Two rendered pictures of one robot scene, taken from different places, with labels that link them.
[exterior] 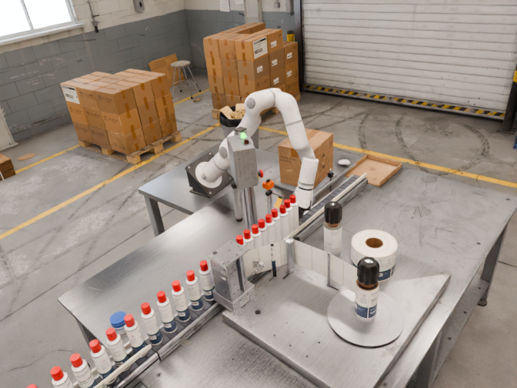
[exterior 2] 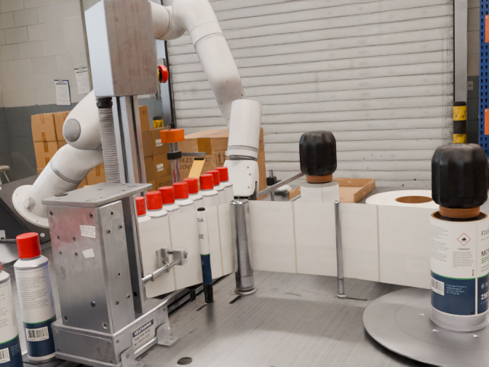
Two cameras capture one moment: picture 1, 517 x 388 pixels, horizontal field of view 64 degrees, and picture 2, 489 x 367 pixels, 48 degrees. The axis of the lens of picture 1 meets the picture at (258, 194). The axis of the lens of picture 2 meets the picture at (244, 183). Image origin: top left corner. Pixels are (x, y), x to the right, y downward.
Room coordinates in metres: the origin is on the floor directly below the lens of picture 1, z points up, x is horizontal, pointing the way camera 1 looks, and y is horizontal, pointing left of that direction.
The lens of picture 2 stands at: (0.47, 0.18, 1.29)
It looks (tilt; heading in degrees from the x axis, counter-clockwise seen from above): 10 degrees down; 343
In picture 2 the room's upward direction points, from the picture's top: 4 degrees counter-clockwise
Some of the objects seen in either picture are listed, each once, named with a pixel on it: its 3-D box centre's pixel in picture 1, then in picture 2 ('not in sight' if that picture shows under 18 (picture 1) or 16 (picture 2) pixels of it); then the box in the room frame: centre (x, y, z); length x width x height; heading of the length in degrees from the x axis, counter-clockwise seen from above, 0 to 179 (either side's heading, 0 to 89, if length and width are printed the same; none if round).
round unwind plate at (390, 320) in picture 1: (365, 315); (459, 322); (1.18, -0.38, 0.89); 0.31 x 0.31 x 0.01
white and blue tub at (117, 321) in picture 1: (119, 322); not in sight; (1.29, 0.66, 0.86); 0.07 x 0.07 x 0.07
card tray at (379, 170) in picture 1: (373, 169); (333, 189); (2.43, -0.78, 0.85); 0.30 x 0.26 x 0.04; 135
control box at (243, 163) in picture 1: (242, 160); (121, 51); (1.71, 0.06, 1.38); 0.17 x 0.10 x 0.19; 10
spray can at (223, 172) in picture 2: (293, 212); (224, 206); (1.83, -0.18, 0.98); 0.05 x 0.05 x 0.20
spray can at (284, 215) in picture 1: (283, 222); (209, 216); (1.74, -0.11, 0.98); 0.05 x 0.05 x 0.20
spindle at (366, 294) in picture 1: (366, 289); (459, 234); (1.18, -0.38, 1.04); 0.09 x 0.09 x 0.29
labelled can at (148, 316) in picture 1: (151, 323); not in sight; (1.16, 0.48, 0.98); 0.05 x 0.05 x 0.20
